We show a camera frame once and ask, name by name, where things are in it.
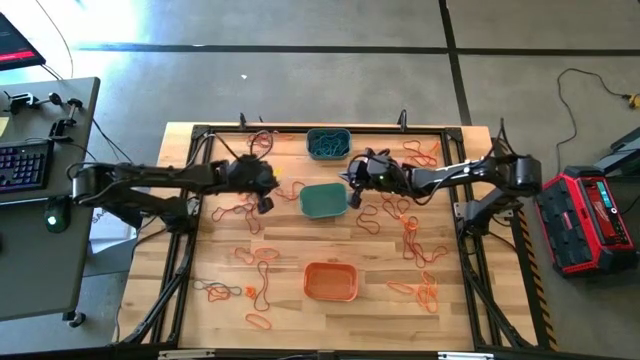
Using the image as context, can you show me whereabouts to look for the grey metal stand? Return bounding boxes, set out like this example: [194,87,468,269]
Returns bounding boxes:
[591,125,640,177]

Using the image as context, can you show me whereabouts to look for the black yellow hazard tape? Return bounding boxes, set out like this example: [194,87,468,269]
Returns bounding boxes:
[491,137,560,352]

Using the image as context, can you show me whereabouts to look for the silver desk clamp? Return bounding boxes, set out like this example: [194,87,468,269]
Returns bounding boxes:
[1,90,42,115]

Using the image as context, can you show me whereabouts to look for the green plastic basket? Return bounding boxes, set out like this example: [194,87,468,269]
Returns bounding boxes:
[298,182,350,220]

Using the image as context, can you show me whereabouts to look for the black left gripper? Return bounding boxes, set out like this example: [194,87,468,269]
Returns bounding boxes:
[228,154,280,215]

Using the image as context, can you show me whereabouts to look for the black floor cable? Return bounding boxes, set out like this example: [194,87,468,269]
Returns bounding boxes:
[553,67,632,162]

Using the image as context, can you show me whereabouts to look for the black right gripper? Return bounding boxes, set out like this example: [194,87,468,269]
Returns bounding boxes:
[338,148,401,210]

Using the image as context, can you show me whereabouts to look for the monitor with red bar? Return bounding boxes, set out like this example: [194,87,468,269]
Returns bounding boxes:
[0,12,47,73]

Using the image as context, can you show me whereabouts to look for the blue-grey plastic basket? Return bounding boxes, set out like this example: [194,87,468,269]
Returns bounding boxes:
[305,127,353,161]

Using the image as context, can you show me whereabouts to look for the silver metal bracket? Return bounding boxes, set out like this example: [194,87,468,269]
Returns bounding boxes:
[437,351,496,360]
[157,349,216,360]

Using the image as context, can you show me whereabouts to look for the black backlit keyboard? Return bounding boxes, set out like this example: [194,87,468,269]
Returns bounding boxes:
[0,138,55,195]

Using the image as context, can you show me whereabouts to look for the black desk leg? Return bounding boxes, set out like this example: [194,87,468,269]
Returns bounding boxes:
[78,171,144,230]

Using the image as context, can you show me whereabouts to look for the wide blue rubber band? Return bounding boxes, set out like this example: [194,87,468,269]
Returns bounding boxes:
[309,130,341,157]

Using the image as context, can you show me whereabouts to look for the red black power station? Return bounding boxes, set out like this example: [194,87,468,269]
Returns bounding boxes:
[531,165,640,278]

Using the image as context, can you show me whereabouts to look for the white cardboard box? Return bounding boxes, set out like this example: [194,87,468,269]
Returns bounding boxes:
[89,204,140,256]

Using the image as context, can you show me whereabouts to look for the black desk cables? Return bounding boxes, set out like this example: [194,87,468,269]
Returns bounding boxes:
[91,117,135,164]

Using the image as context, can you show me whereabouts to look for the grey desk top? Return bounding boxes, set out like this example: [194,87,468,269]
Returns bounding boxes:
[0,193,97,322]
[0,76,101,205]

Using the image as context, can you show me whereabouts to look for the green rubber band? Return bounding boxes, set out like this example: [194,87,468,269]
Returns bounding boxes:
[192,278,244,298]

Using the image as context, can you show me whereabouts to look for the orange plastic basket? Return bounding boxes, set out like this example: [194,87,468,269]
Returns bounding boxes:
[303,261,359,303]

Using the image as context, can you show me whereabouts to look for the black computer mouse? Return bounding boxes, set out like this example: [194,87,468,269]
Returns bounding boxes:
[43,195,71,235]

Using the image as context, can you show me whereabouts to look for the black caster wheel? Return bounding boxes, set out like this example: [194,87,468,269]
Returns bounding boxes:
[62,310,88,329]

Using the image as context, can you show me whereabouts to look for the black desk clamp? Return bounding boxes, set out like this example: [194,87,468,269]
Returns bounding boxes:
[48,112,81,142]

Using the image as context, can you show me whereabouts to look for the thin teal rubber band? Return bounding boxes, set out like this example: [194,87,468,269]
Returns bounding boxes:
[322,130,350,157]

